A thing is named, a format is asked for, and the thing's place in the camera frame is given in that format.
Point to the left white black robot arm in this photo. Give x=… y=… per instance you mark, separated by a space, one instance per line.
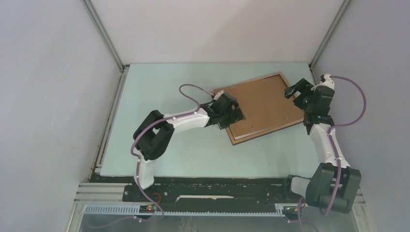
x=153 y=136

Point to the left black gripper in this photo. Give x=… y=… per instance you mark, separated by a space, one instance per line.
x=236 y=115

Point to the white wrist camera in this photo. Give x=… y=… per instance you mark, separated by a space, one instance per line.
x=217 y=95
x=326 y=81

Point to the wooden picture frame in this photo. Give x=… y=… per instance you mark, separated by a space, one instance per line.
x=256 y=136

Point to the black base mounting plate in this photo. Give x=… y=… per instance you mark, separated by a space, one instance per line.
x=215 y=195

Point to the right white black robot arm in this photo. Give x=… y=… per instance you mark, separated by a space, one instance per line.
x=334 y=184

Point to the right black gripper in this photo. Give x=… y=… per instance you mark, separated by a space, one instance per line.
x=303 y=86

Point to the small green circuit board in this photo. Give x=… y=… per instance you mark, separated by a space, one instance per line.
x=147 y=209

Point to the aluminium rail frame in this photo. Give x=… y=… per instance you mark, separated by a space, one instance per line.
x=104 y=196

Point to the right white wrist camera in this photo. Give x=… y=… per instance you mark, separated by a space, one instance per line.
x=326 y=81

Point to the brown backing board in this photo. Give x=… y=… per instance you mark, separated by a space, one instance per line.
x=262 y=105

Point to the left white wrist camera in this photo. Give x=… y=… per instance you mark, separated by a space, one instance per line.
x=217 y=95

